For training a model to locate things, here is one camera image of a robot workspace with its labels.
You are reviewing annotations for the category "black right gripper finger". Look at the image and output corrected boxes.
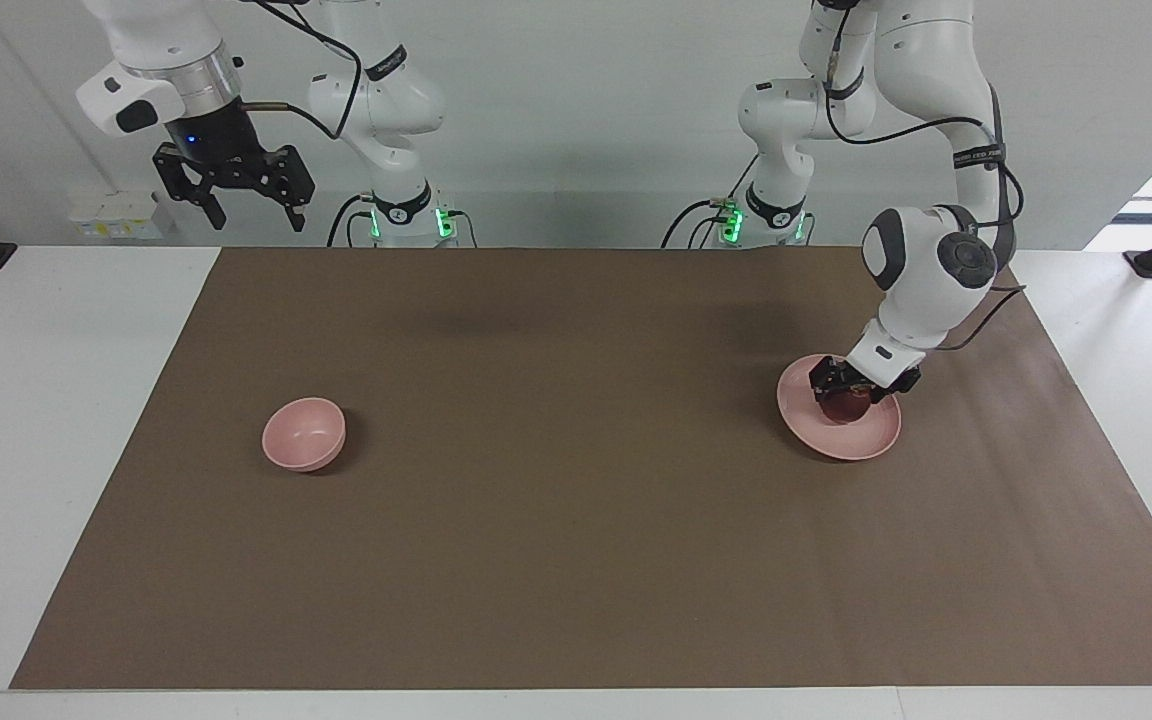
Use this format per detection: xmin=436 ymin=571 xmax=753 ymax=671
xmin=153 ymin=145 xmax=228 ymax=232
xmin=255 ymin=144 xmax=317 ymax=234

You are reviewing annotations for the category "red apple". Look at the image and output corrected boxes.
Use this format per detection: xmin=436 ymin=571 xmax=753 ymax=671
xmin=818 ymin=388 xmax=873 ymax=426

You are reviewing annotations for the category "pink plate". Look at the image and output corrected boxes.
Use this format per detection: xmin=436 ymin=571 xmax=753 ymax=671
xmin=776 ymin=354 xmax=903 ymax=462

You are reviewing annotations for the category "pink bowl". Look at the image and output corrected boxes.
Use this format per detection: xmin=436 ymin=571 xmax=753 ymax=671
xmin=262 ymin=397 xmax=347 ymax=473

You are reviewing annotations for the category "white outlet box cluster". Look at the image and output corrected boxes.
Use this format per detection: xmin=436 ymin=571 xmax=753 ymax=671
xmin=68 ymin=190 xmax=163 ymax=240

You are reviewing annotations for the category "brown table mat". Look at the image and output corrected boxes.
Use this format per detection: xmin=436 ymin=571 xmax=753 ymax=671
xmin=9 ymin=245 xmax=1152 ymax=691

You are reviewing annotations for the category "black right base cable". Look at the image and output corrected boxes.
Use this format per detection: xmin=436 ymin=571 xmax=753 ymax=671
xmin=326 ymin=193 xmax=378 ymax=248

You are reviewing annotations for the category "black base cable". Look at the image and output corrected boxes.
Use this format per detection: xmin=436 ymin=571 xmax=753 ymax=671
xmin=663 ymin=198 xmax=739 ymax=249
xmin=326 ymin=193 xmax=378 ymax=248

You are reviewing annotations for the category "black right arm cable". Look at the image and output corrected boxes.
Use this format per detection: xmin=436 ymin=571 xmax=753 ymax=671
xmin=236 ymin=0 xmax=364 ymax=141

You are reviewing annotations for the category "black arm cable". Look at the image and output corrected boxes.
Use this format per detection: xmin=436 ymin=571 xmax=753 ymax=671
xmin=824 ymin=0 xmax=1029 ymax=353
xmin=236 ymin=0 xmax=364 ymax=141

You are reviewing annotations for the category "black left base cable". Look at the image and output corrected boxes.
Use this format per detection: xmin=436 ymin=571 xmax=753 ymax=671
xmin=663 ymin=198 xmax=739 ymax=249

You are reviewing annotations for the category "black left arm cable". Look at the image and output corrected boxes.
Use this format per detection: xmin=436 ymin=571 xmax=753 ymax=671
xmin=824 ymin=0 xmax=1029 ymax=353

